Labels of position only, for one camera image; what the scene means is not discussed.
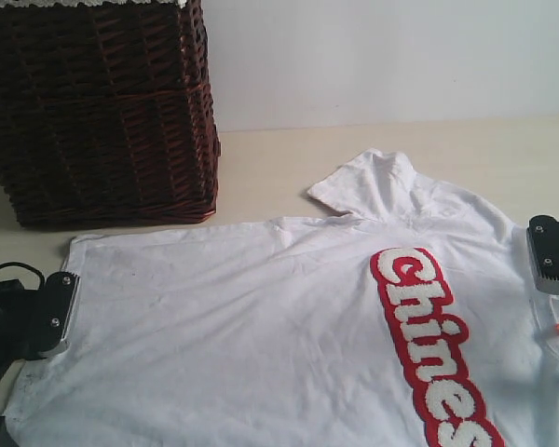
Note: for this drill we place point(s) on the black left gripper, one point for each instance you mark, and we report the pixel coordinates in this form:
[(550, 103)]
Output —
[(0, 335)]

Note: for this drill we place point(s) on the white t-shirt red lettering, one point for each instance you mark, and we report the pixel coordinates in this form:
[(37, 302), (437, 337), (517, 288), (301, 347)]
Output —
[(409, 318)]

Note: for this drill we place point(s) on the dark brown wicker basket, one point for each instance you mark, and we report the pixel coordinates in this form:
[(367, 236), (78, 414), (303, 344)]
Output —
[(106, 115)]

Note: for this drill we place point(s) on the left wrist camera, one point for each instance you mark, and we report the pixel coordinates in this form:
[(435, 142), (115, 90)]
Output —
[(53, 318)]

